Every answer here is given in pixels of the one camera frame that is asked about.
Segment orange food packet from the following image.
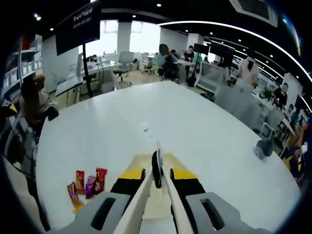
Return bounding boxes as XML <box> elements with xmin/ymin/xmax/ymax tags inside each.
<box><xmin>75</xmin><ymin>170</ymin><xmax>86</xmax><ymax>195</ymax></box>

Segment black white food packet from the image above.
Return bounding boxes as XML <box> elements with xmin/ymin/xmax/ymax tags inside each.
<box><xmin>151</xmin><ymin>139</ymin><xmax>166</xmax><ymax>190</ymax></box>

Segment black screen stand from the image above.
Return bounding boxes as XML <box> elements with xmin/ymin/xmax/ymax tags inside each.
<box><xmin>81</xmin><ymin>43</ymin><xmax>96</xmax><ymax>98</ymax></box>

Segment wooden hexagonal container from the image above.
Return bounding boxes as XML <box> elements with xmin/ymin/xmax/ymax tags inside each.
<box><xmin>118</xmin><ymin>151</ymin><xmax>199</xmax><ymax>219</ymax></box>

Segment person's beige shirt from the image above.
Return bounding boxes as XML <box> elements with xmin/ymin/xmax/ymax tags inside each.
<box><xmin>1</xmin><ymin>156</ymin><xmax>47</xmax><ymax>232</ymax></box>

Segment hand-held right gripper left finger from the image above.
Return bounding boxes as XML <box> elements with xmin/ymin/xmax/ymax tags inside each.
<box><xmin>52</xmin><ymin>167</ymin><xmax>147</xmax><ymax>234</ymax></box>

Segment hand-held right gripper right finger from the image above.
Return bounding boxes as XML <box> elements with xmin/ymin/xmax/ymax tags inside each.
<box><xmin>170</xmin><ymin>167</ymin><xmax>269</xmax><ymax>234</ymax></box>

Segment black pouch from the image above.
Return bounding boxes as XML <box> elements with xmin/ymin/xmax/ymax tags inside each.
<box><xmin>43</xmin><ymin>107</ymin><xmax>59</xmax><ymax>121</ymax></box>

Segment dark red food packet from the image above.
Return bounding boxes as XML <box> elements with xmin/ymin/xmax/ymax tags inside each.
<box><xmin>94</xmin><ymin>167</ymin><xmax>108</xmax><ymax>195</ymax></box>

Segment ceiling air conditioner vent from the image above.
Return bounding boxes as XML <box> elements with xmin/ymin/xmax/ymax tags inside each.
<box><xmin>229</xmin><ymin>0</ymin><xmax>278</xmax><ymax>27</ymax></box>

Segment black display screen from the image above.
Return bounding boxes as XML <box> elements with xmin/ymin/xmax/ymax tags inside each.
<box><xmin>55</xmin><ymin>3</ymin><xmax>102</xmax><ymax>56</ymax></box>

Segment white storage shelf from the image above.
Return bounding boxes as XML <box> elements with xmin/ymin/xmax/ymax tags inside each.
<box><xmin>3</xmin><ymin>34</ymin><xmax>43</xmax><ymax>96</ymax></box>

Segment white mesh office chair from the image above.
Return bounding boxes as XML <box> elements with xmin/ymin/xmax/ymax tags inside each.
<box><xmin>195</xmin><ymin>60</ymin><xmax>229</xmax><ymax>95</ymax></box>

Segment brown purple food packet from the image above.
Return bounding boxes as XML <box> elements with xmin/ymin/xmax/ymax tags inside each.
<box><xmin>67</xmin><ymin>181</ymin><xmax>85</xmax><ymax>213</ymax></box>

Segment white office desk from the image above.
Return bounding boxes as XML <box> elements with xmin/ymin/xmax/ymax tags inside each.
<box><xmin>84</xmin><ymin>60</ymin><xmax>122</xmax><ymax>76</ymax></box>

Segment curved ceiling light strip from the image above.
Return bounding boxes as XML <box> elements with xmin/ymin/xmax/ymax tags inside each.
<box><xmin>157</xmin><ymin>20</ymin><xmax>312</xmax><ymax>81</ymax></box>

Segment small grey pouch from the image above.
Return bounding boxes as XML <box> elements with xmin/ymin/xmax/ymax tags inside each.
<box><xmin>253</xmin><ymin>138</ymin><xmax>275</xmax><ymax>160</ymax></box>

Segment grey office chair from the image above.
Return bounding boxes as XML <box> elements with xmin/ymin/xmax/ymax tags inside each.
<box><xmin>114</xmin><ymin>51</ymin><xmax>135</xmax><ymax>82</ymax></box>

